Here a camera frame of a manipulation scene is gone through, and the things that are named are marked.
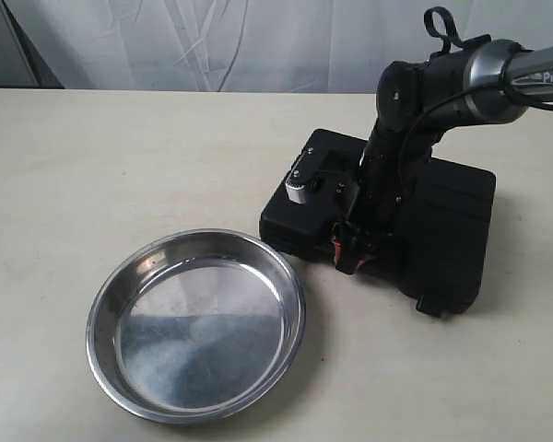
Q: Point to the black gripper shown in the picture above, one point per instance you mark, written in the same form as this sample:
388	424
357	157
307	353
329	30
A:
365	183

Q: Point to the black plastic tool case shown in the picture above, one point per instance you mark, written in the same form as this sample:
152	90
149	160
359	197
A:
436	249

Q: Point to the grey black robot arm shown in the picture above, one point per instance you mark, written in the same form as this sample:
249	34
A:
416	104

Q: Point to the round stainless steel tray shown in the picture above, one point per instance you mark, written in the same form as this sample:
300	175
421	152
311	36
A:
195	327

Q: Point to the white backdrop cloth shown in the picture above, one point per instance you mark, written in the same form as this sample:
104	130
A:
209	46

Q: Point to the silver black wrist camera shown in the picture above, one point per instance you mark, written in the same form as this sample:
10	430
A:
305	177

